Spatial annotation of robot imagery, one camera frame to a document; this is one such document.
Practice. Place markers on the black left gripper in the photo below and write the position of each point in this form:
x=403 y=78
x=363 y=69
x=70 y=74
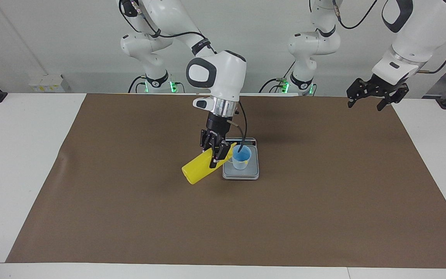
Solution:
x=379 y=90

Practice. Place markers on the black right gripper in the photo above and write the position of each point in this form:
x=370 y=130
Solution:
x=217 y=126

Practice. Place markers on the yellow squeeze bottle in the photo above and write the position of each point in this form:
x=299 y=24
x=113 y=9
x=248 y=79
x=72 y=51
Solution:
x=198 y=170

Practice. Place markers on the light blue plastic cup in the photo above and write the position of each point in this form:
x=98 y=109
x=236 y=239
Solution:
x=242 y=164

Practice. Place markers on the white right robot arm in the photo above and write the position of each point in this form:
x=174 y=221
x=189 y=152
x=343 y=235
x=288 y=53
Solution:
x=223 y=77

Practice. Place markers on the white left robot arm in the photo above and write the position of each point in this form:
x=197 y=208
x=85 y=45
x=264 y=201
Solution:
x=420 y=35

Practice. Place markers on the silver digital kitchen scale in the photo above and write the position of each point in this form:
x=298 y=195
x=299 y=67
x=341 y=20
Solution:
x=254 y=170

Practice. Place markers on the brown paper table mat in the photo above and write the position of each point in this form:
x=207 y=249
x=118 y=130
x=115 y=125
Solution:
x=246 y=221

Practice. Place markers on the white yellow wall socket box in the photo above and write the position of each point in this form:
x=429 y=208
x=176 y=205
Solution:
x=47 y=83

